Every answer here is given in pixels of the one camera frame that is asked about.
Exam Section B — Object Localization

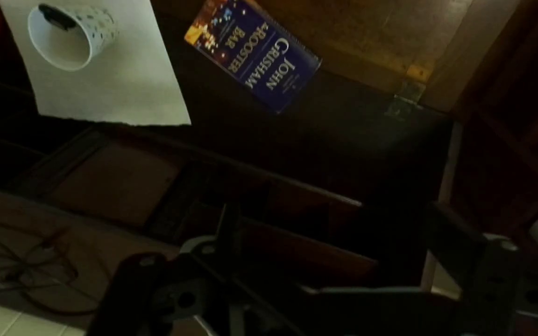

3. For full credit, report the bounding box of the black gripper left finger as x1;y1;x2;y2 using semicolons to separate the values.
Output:
88;203;243;336

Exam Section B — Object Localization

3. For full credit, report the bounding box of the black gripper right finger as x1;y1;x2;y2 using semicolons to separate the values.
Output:
425;201;527;336

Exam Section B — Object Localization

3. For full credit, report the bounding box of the dark wooden secretary desk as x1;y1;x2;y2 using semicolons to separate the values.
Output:
0;0;538;336

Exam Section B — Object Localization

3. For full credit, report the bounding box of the white paper sheet under cup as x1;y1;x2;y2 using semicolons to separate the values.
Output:
0;0;195;129

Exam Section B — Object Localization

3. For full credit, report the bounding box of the white dotted paper cup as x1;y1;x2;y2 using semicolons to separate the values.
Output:
27;2;120;73

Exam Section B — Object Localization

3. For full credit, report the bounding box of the blue John Grisham book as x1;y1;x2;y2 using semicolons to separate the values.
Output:
184;0;324;116

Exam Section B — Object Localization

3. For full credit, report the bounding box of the black coiled cable on desk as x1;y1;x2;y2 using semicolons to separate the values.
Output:
0;213;116;317

